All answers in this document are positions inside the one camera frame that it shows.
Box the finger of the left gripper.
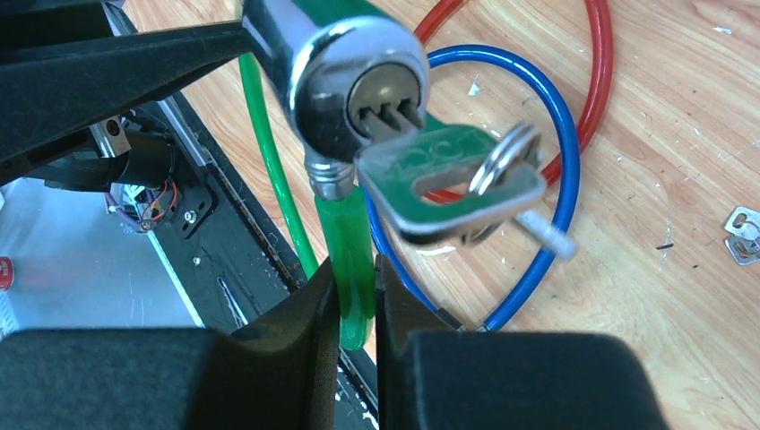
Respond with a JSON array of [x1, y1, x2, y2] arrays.
[[1, 21, 253, 161]]

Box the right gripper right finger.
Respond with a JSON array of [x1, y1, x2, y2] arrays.
[[376, 256, 668, 429]]

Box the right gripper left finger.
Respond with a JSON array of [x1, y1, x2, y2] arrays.
[[1, 262, 340, 429]]

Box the green lock silver keys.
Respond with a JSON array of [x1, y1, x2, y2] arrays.
[[355, 121, 577, 260]]

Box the blue cable lock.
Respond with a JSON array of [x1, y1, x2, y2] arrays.
[[366, 44, 581, 331]]

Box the green cable lock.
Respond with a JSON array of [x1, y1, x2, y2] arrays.
[[235, 1, 429, 350]]

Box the red cable lock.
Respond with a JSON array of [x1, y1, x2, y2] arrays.
[[415, 1, 615, 185]]

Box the blue lock silver keys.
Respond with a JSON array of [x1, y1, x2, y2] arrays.
[[723, 206, 759, 266]]

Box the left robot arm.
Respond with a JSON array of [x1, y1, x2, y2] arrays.
[[1, 1, 252, 192]]

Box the red soda can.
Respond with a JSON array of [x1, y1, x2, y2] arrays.
[[0, 256, 15, 292]]

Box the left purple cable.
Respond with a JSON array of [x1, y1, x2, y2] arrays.
[[104, 184, 156, 234]]

